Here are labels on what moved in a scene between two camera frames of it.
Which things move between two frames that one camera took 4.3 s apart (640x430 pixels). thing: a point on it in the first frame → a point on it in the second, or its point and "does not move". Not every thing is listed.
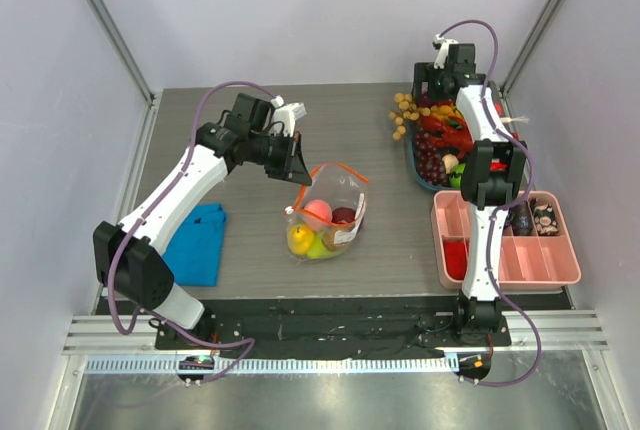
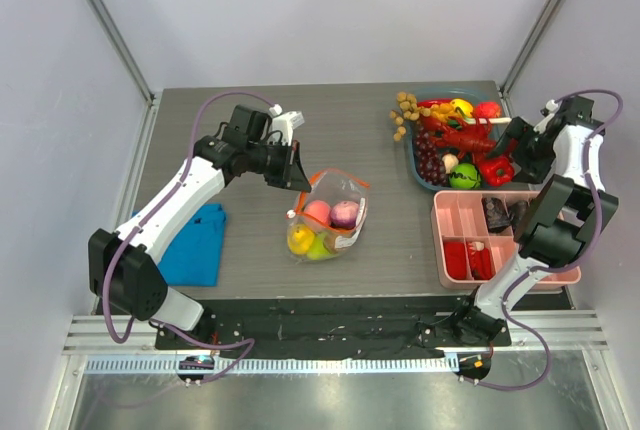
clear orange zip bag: (327, 214) does not move
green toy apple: (317, 248) does not move
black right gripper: (420, 79) → (520, 137)
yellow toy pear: (299, 237) does not move
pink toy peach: (320, 208) does not move
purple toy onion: (424, 102) → (344, 215)
